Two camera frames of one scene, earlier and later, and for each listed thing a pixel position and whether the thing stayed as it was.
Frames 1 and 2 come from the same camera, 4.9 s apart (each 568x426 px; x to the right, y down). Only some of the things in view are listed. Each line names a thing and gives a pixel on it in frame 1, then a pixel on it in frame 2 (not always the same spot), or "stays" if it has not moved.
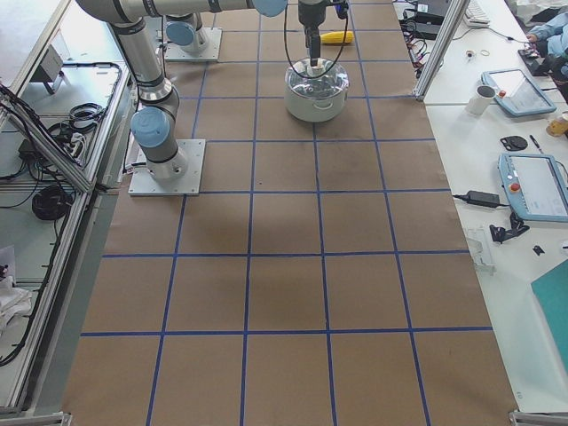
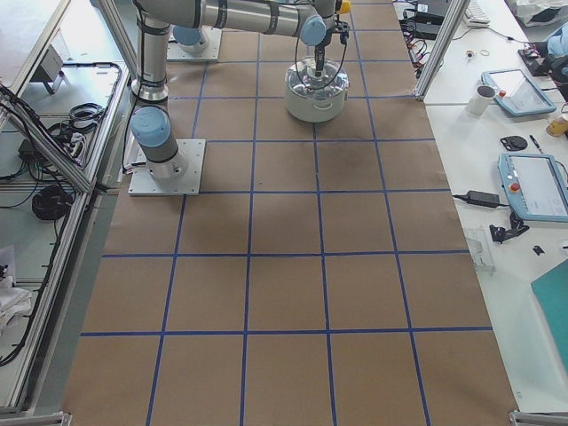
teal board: [552, 290] stays
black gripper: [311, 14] -> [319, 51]
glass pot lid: [328, 78] stays
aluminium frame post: [453, 17] stays
